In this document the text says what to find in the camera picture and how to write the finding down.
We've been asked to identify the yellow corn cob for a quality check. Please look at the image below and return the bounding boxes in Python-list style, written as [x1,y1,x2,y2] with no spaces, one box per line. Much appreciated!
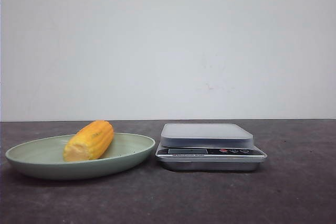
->
[63,120,114,162]

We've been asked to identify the silver digital kitchen scale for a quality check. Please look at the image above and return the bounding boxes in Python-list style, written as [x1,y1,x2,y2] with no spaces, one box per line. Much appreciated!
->
[155,123,267,171]

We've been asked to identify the green oval plate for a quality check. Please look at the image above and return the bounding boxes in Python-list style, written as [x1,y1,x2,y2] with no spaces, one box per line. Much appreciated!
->
[5,133,155,180]

